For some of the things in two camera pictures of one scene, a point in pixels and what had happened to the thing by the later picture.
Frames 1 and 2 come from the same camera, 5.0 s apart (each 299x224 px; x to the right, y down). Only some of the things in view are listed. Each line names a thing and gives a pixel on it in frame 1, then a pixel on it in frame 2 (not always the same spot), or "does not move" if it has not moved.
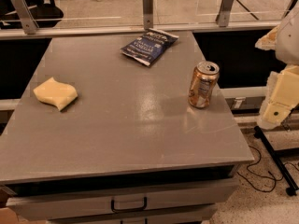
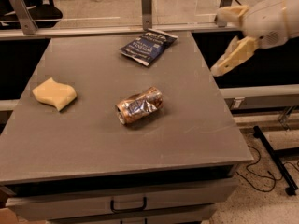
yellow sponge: x=57 y=93 does not move
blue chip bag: x=150 y=47 does not move
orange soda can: x=203 y=80 → x=139 y=106
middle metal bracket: x=148 y=8 does not move
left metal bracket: x=28 y=21 does not move
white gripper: x=289 y=41 → x=263 y=24
